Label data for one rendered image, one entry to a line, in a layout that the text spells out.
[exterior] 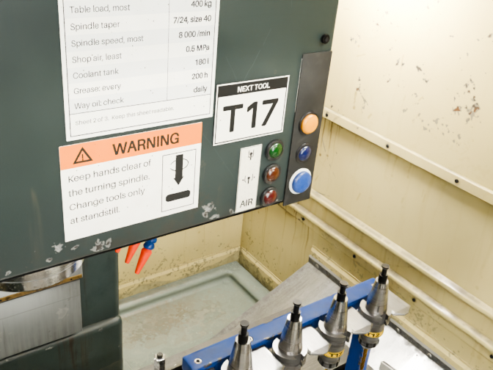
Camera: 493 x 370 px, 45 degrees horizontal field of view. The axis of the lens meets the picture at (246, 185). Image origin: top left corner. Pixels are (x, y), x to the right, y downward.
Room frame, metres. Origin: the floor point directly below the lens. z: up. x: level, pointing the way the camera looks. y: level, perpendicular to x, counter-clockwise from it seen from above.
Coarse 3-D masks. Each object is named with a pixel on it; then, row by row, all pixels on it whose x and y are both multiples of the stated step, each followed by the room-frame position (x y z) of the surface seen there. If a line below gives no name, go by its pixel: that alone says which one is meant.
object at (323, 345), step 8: (304, 328) 0.87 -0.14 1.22; (312, 328) 0.87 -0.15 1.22; (304, 336) 0.85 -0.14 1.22; (312, 336) 0.85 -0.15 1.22; (320, 336) 0.85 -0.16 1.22; (312, 344) 0.83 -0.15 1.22; (320, 344) 0.83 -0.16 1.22; (328, 344) 0.83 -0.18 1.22; (312, 352) 0.81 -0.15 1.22; (320, 352) 0.81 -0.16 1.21
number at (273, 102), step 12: (252, 96) 0.63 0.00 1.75; (264, 96) 0.64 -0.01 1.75; (276, 96) 0.65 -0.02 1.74; (252, 108) 0.63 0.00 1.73; (264, 108) 0.64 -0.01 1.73; (276, 108) 0.65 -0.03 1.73; (252, 120) 0.63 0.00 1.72; (264, 120) 0.64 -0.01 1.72; (276, 120) 0.65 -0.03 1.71; (252, 132) 0.63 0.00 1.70
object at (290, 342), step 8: (288, 320) 0.80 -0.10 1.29; (288, 328) 0.80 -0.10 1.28; (296, 328) 0.79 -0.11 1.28; (280, 336) 0.81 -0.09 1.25; (288, 336) 0.79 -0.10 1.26; (296, 336) 0.79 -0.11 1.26; (280, 344) 0.80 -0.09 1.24; (288, 344) 0.79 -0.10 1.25; (296, 344) 0.79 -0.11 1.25; (288, 352) 0.79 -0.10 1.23; (296, 352) 0.79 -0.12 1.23
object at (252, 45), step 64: (0, 0) 0.47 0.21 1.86; (256, 0) 0.62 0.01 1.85; (320, 0) 0.68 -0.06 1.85; (0, 64) 0.47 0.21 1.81; (256, 64) 0.63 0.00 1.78; (0, 128) 0.46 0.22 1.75; (64, 128) 0.50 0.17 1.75; (0, 192) 0.46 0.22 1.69; (0, 256) 0.46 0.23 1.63; (64, 256) 0.49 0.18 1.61
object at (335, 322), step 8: (336, 296) 0.88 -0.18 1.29; (336, 304) 0.86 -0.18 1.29; (344, 304) 0.86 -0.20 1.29; (328, 312) 0.88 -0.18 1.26; (336, 312) 0.86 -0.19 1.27; (344, 312) 0.86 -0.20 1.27; (328, 320) 0.87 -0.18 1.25; (336, 320) 0.86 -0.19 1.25; (344, 320) 0.86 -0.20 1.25; (328, 328) 0.86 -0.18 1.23; (336, 328) 0.85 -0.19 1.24; (344, 328) 0.86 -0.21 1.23
